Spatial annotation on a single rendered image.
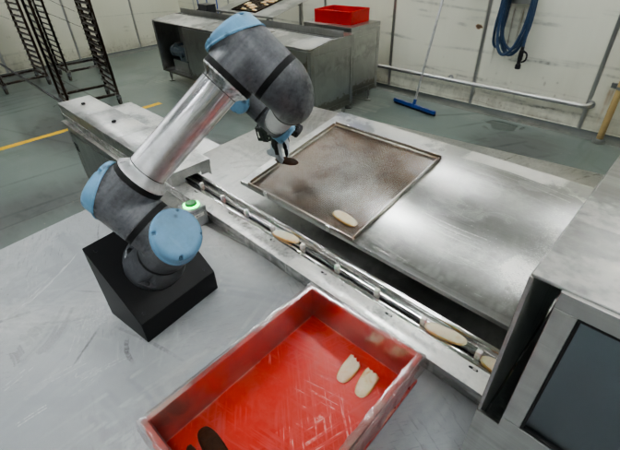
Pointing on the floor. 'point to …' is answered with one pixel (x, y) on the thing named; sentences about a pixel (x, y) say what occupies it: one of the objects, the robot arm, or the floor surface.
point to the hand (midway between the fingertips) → (285, 157)
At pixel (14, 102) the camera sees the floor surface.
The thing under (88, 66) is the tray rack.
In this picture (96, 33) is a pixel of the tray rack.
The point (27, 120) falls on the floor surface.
